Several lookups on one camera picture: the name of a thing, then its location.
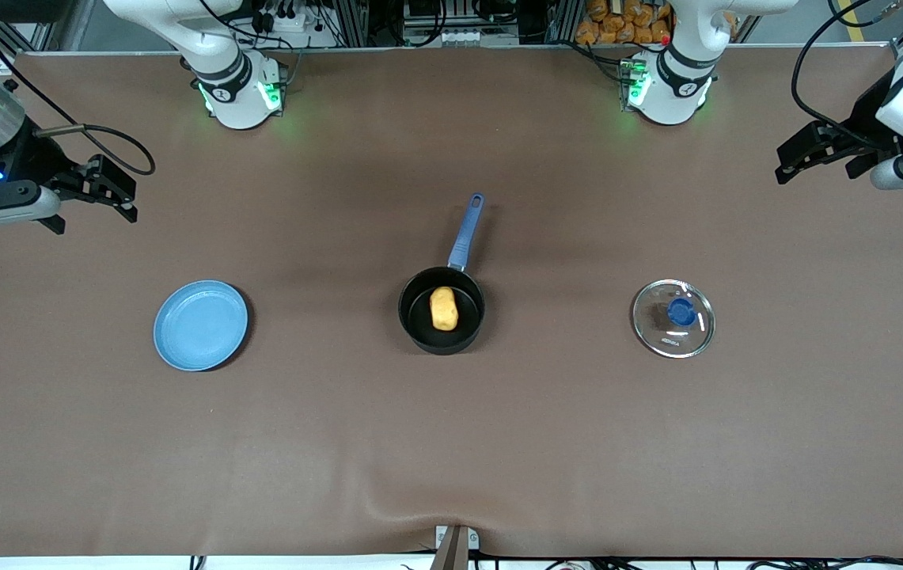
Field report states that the glass lid with blue knob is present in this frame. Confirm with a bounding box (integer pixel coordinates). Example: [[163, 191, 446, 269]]
[[631, 279, 716, 359]]

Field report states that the yellow potato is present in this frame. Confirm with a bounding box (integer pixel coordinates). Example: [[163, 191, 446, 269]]
[[428, 286, 460, 332]]

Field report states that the blue plate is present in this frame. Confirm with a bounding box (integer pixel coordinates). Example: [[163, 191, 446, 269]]
[[153, 279, 250, 372]]

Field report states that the bag of orange items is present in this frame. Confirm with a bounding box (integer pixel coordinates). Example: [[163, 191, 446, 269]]
[[575, 0, 672, 46]]

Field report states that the white power strip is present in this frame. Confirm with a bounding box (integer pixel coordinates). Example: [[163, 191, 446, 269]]
[[249, 0, 321, 36]]

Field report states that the brown table mat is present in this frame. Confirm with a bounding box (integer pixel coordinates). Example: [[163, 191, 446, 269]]
[[0, 44, 903, 559]]

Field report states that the metal table edge clamp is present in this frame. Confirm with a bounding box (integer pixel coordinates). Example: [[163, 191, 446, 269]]
[[435, 524, 480, 570]]

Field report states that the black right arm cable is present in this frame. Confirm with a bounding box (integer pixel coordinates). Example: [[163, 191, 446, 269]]
[[0, 28, 157, 177]]

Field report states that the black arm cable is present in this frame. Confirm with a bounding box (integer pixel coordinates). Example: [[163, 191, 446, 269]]
[[790, 0, 903, 151], [0, 28, 157, 177]]

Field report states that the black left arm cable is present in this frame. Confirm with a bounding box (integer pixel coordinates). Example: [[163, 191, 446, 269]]
[[790, 0, 903, 151]]

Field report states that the black pot with blue handle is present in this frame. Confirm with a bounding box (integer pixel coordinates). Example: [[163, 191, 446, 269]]
[[398, 192, 488, 355]]

